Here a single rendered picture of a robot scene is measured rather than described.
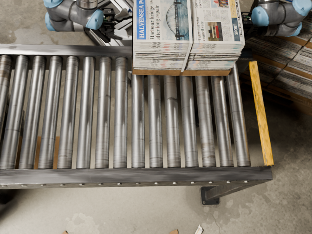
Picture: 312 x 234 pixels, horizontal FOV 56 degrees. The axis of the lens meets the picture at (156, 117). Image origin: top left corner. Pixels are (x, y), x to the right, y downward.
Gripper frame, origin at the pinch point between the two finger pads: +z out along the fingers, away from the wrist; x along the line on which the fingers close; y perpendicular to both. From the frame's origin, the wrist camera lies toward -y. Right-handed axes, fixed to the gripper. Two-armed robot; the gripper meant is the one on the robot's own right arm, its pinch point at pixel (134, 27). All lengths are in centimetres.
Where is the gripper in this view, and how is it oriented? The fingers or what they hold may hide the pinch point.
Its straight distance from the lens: 129.6
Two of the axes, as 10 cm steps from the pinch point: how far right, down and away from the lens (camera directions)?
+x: -0.2, -9.4, 3.5
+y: 0.7, -3.5, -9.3
